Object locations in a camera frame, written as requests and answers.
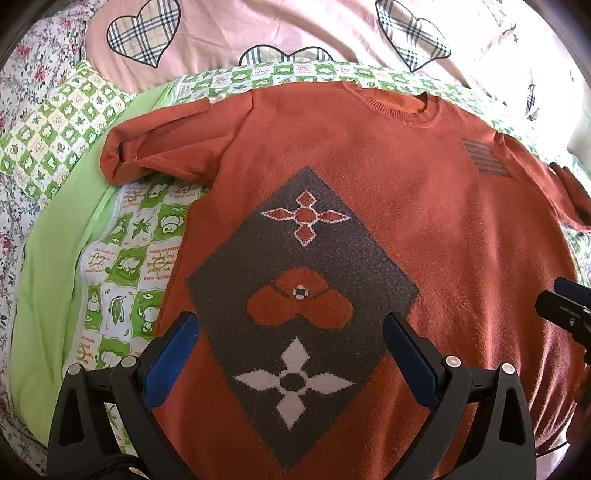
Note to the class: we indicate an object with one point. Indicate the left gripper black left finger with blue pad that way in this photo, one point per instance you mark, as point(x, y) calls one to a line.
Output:
point(103, 426)

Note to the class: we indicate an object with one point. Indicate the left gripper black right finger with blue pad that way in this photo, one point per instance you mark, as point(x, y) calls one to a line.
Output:
point(499, 443)

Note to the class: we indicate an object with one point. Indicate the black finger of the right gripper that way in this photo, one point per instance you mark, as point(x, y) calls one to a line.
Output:
point(568, 307)

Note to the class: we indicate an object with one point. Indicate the orange knit patterned sweater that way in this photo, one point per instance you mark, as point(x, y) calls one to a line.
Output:
point(360, 258)

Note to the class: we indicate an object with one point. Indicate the pink duvet with plaid hearts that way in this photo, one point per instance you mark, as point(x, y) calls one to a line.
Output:
point(504, 49)

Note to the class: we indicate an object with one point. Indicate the green checkered pillow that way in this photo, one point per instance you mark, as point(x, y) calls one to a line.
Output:
point(42, 149)

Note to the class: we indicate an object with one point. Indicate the floral white bed sheet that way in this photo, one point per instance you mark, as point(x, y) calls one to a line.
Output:
point(43, 58)

